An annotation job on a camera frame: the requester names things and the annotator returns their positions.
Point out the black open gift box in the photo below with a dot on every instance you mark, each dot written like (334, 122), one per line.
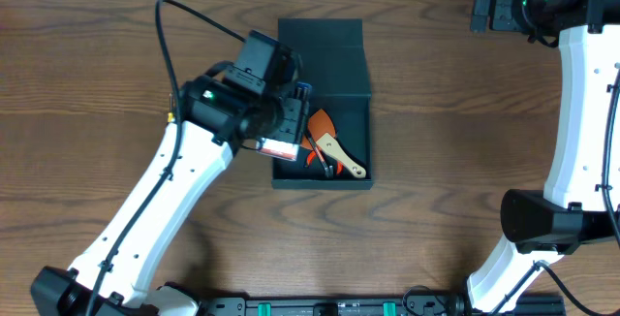
(334, 63)

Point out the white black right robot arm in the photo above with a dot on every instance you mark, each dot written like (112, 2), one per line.
(579, 203)

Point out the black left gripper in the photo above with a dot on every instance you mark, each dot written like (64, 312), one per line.
(296, 118)

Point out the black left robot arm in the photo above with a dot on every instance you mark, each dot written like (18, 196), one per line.
(113, 275)

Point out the red-handled pliers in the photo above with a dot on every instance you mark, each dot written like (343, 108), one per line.
(312, 156)

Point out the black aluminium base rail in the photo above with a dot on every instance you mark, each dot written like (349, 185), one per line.
(418, 305)

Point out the red scraper wooden handle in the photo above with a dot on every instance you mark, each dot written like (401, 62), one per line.
(323, 132)

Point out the small black-handled hammer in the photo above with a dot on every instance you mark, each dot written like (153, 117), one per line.
(327, 168)

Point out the black yellow screwdriver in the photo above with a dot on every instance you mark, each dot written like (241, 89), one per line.
(172, 111)

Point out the blue screwdriver bit case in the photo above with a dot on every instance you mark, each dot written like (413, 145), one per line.
(292, 115)

